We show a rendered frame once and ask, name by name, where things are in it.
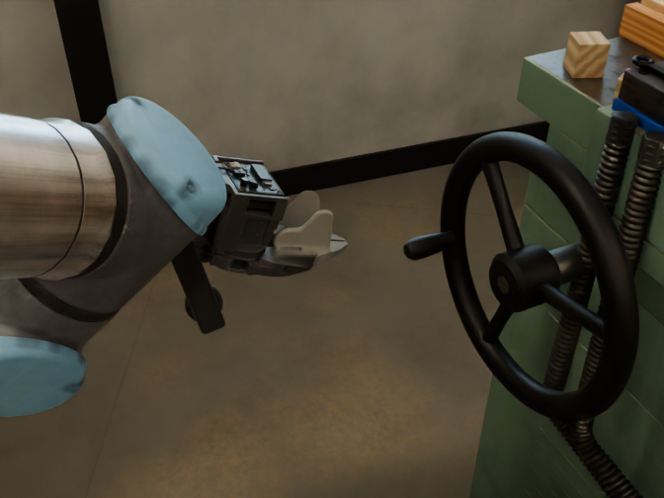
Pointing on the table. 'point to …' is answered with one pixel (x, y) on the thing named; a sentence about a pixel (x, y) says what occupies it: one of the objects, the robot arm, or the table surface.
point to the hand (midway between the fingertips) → (332, 249)
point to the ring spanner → (647, 63)
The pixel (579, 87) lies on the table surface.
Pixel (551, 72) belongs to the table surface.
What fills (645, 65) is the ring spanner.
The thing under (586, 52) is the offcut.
